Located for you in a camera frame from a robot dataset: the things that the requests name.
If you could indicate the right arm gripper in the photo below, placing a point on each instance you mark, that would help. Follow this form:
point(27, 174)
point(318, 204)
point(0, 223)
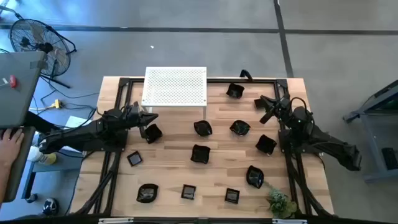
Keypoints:
point(280, 107)

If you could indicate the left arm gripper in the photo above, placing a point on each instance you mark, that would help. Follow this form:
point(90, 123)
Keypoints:
point(133, 113)

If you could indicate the black small square mini plate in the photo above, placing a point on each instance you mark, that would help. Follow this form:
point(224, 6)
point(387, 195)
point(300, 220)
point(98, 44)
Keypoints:
point(257, 105)
point(188, 191)
point(134, 158)
point(232, 195)

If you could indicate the black wavy square mini plate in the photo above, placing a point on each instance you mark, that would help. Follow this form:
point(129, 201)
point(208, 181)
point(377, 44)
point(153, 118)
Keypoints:
point(153, 133)
point(235, 90)
point(200, 153)
point(265, 144)

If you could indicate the black leaf-shaped mini plate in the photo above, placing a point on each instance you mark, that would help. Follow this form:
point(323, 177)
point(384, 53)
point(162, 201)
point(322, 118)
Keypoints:
point(147, 193)
point(202, 127)
point(255, 176)
point(239, 127)

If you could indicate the person's forearm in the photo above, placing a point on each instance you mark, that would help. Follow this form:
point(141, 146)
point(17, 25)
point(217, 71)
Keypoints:
point(3, 183)

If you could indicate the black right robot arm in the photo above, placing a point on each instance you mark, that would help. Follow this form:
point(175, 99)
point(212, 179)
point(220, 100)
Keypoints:
point(329, 143)

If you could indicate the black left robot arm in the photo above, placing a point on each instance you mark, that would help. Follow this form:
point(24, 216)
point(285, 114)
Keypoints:
point(77, 137)

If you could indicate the white perforated metal shelf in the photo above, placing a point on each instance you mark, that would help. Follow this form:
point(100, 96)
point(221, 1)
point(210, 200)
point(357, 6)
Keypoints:
point(174, 87)

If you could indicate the white paper sheet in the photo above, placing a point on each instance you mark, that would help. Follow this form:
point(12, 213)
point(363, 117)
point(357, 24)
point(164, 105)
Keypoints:
point(74, 122)

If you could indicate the yellow power plug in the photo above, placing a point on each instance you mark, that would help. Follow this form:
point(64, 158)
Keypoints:
point(57, 103)

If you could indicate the grey side table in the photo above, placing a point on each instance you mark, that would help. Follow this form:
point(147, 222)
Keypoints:
point(59, 161)

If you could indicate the green artificial plant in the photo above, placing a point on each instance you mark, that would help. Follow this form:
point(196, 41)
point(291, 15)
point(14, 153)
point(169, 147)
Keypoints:
point(280, 203)

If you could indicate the white bottle with yellow label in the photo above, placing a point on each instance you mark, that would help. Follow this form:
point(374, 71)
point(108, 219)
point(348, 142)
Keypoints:
point(46, 158)

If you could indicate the blue-grey metal cart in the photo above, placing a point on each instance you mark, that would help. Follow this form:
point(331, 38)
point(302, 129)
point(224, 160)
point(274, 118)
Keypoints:
point(371, 143)

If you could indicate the black desk support beam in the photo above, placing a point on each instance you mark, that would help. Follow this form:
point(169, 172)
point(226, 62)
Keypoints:
point(37, 121)

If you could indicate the black floor fan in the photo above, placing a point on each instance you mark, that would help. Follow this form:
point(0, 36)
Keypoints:
point(46, 47)

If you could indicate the person's shoe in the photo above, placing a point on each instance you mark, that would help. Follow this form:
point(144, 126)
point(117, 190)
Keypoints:
point(50, 207)

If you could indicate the black box device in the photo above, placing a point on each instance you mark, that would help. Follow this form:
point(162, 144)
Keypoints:
point(390, 158)

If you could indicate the red sticker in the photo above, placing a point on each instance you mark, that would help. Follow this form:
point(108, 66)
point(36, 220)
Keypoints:
point(13, 81)

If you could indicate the person's hand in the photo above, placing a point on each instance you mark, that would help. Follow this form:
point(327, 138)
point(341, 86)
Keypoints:
point(11, 147)

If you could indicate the black caster wheel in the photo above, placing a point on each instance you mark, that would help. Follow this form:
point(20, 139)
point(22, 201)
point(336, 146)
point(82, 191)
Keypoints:
point(32, 198)

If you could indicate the grey desk top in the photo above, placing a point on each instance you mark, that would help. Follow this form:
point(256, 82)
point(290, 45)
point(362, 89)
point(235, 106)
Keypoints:
point(18, 180)

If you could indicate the black aluminium table frame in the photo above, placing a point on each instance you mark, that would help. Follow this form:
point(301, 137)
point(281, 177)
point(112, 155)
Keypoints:
point(248, 81)

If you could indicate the black curved bracket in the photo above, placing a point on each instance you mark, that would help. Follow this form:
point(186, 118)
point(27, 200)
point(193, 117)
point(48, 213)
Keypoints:
point(246, 74)

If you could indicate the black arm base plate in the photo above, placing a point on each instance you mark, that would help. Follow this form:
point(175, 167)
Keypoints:
point(284, 147)
point(122, 146)

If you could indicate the white bracket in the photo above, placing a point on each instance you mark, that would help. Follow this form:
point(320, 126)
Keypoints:
point(289, 221)
point(115, 220)

